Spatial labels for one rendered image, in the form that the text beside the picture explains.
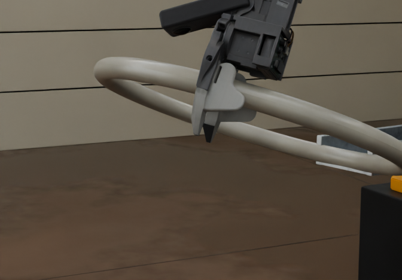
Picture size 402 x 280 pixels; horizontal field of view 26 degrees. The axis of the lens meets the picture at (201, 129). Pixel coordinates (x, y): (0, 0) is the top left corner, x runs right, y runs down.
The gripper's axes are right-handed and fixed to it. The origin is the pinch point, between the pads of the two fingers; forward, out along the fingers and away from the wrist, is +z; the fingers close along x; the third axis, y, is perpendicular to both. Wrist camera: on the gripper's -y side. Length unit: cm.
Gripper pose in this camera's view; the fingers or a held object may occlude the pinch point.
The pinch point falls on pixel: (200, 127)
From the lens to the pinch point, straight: 106.5
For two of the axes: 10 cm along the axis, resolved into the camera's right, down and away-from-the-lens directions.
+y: 9.1, 2.6, -3.2
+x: 2.8, 1.8, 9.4
